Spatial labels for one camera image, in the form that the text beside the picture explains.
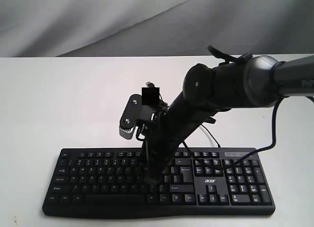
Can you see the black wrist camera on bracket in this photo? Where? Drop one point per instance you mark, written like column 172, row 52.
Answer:
column 136, row 115

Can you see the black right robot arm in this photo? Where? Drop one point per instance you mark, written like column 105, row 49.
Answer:
column 237, row 82

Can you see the grey backdrop cloth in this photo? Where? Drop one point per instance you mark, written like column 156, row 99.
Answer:
column 132, row 28

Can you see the black Acer keyboard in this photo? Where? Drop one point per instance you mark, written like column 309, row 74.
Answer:
column 108, row 183

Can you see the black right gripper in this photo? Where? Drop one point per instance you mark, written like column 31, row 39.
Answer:
column 172, row 126

